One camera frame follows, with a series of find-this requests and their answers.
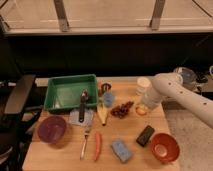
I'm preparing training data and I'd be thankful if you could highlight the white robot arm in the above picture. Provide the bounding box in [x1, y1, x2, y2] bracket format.
[140, 73, 213, 129]

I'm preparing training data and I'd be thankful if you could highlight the green plastic tray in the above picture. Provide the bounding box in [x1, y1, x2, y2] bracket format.
[44, 74, 98, 113]

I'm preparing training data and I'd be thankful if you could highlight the light blue cup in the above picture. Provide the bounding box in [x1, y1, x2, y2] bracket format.
[103, 92, 115, 107]

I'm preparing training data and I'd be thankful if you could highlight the banana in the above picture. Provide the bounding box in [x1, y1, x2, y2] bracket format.
[97, 104, 108, 126]

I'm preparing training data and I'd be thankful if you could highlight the bunch of dark grapes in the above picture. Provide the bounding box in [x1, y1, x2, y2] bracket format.
[110, 101, 134, 119]

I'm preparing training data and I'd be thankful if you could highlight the white cup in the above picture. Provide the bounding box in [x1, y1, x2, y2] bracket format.
[136, 77, 151, 95]

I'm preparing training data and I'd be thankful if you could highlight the grey blue cloth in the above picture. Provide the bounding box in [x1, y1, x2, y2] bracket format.
[68, 109, 93, 127]

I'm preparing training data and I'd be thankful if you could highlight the silver fork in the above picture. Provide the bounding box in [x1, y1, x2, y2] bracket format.
[80, 127, 91, 160]

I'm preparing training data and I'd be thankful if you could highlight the orange carrot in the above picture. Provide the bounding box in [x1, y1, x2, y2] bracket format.
[94, 132, 102, 161]

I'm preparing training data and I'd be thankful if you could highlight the black rectangular block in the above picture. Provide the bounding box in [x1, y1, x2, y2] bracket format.
[136, 125, 155, 147]

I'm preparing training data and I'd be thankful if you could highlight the blue sponge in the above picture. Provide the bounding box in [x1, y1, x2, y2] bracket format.
[111, 139, 132, 163]

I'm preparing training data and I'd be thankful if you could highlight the purple bowl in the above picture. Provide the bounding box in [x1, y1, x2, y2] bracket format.
[37, 116, 67, 144]

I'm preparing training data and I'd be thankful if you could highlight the glass bowl in background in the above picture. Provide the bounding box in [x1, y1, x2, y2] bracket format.
[174, 67, 196, 90]

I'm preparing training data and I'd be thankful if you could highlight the orange-red bowl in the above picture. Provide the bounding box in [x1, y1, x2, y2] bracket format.
[150, 133, 180, 163]

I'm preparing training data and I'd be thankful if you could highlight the black chair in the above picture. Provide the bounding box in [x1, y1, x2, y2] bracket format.
[0, 75, 42, 171]

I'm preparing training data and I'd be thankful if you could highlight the black handled ice cream scoop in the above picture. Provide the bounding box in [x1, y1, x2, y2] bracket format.
[79, 90, 89, 123]

